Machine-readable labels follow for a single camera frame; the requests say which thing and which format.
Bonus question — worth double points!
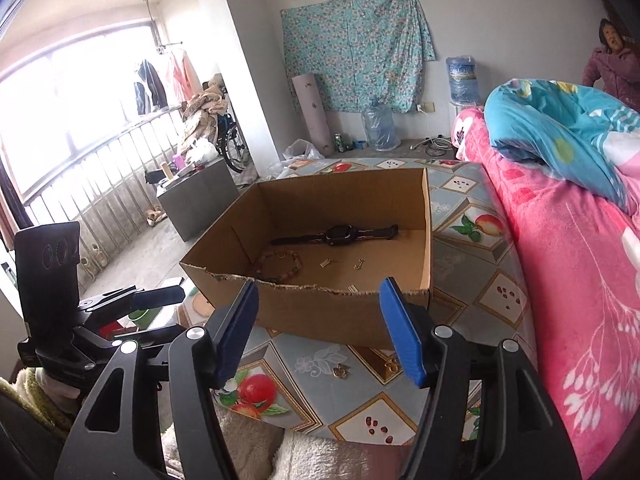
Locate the white cables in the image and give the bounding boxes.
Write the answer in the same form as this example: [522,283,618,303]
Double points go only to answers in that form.
[410,135,456,161]

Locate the turquoise printed quilt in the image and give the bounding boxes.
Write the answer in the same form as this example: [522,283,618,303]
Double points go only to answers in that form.
[484,77,640,216]

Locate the empty clear water bottle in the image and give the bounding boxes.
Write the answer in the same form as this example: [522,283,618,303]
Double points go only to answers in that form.
[361,95,399,152]

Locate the metal clothes rail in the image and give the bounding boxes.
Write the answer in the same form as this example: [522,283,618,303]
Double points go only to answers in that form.
[141,0,186,56]

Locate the brown cardboard box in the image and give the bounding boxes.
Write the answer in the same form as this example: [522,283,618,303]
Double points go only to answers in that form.
[179,167,435,350]

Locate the wheelchair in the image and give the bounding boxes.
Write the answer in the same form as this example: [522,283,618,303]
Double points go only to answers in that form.
[215,85,253,173]

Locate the pink hanging garment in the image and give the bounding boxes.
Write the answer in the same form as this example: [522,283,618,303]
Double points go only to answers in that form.
[167,47,203,106]

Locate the rolled pink mat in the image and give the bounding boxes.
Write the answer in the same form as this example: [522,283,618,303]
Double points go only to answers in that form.
[291,73,333,158]

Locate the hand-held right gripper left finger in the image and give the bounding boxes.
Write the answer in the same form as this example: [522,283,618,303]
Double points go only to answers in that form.
[55,280,261,480]

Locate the dark hanging cloth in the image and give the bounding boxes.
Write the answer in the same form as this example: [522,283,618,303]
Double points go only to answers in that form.
[0,157,23,241]

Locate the pink floral blanket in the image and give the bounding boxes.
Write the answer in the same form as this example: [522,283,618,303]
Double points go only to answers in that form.
[450,105,640,480]

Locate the pink orange bead bracelet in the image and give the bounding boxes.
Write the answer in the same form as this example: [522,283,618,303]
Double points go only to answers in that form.
[255,249,303,283]

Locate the metal balcony railing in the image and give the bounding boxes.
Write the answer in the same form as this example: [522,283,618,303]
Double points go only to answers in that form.
[20,105,191,286]

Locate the pile of beige clothes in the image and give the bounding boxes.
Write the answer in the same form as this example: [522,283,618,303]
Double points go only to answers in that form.
[180,74,228,161]

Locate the blue labelled water bottle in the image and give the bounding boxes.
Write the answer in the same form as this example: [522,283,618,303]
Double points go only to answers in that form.
[445,55,480,106]

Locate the dark hanging jacket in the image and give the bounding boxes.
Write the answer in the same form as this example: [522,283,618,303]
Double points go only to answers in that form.
[132,57,168,116]

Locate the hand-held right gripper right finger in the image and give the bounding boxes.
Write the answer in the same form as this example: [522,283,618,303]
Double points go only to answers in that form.
[378,277,583,480]

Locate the digital wrist watch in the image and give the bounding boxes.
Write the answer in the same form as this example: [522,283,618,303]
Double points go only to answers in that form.
[270,224,400,248]

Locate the grey cabinet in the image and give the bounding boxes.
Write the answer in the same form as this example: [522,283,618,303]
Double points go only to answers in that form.
[156,157,240,241]

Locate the teal floral wall cloth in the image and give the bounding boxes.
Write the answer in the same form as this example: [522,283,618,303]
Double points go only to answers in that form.
[280,0,436,113]

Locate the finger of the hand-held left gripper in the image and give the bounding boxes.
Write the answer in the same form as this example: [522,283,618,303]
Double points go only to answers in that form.
[75,285,187,329]
[97,323,189,350]

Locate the white plastic bag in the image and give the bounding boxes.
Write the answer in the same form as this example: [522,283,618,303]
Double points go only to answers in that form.
[270,139,326,178]

